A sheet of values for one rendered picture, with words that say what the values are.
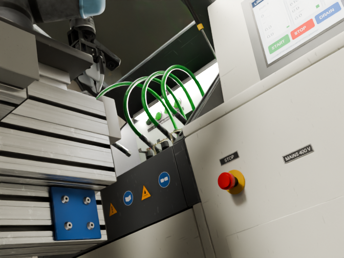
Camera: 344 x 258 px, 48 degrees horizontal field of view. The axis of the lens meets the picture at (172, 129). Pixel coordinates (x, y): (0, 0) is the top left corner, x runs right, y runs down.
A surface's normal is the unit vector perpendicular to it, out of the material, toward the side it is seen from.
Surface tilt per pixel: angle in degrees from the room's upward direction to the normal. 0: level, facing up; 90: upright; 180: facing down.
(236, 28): 76
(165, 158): 90
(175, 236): 90
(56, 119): 90
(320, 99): 90
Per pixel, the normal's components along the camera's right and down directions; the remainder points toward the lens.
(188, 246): -0.66, -0.16
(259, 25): -0.70, -0.36
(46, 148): 0.76, -0.42
